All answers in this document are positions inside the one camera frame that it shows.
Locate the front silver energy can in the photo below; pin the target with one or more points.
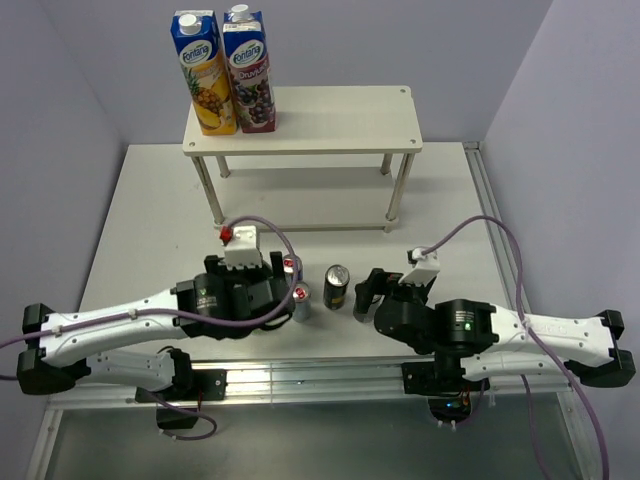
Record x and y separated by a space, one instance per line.
302 300

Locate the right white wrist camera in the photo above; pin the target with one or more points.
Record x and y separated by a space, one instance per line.
424 267

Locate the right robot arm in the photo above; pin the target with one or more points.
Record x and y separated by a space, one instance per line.
463 343

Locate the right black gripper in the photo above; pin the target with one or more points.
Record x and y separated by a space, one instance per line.
387 283

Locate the black can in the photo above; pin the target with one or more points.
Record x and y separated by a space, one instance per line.
336 281

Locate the grape juice carton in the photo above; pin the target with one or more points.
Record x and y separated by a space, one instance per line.
248 66

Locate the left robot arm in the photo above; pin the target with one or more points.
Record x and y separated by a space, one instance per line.
64 349

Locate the silver energy can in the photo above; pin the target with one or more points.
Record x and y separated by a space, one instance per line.
293 268
302 300

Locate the rear silver energy can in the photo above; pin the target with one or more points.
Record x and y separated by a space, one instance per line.
293 268

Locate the pineapple juice carton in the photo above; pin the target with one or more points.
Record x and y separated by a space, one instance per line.
197 41

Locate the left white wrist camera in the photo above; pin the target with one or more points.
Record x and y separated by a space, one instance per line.
241 247

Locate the aluminium right rail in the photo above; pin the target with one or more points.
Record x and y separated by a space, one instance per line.
501 247

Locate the white two-tier shelf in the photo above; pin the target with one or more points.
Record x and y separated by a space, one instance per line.
339 159

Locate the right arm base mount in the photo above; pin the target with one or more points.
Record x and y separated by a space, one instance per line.
452 402

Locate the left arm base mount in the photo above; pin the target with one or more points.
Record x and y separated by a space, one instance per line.
179 411

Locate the aluminium rail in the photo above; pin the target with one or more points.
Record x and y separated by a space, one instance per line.
284 382
501 247

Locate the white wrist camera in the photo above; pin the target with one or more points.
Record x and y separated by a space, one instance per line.
424 267
241 247

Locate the aluminium front rail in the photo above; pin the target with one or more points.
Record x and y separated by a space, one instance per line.
284 382

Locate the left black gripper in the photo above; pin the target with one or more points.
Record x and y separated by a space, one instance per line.
214 264

